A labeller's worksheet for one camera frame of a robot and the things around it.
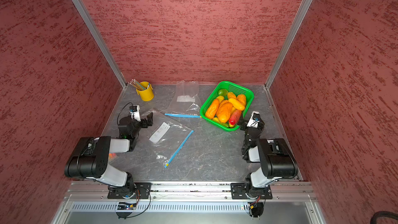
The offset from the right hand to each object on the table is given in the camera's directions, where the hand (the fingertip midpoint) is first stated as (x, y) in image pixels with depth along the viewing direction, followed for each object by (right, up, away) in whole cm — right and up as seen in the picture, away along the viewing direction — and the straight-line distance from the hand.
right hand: (249, 115), depth 89 cm
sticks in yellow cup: (-72, +19, +13) cm, 76 cm away
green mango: (-14, +15, +17) cm, 26 cm away
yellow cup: (-68, +13, +18) cm, 71 cm away
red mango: (-9, -2, +1) cm, 9 cm away
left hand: (-64, 0, +4) cm, 64 cm away
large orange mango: (-15, +3, +4) cm, 15 cm away
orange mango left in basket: (-22, +3, +7) cm, 23 cm away
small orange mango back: (-8, +13, +18) cm, 23 cm away
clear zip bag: (-40, +8, +20) cm, 45 cm away
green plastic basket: (-7, +19, +23) cm, 31 cm away
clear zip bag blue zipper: (-52, -14, +2) cm, 54 cm away
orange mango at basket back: (-1, +10, +14) cm, 17 cm away
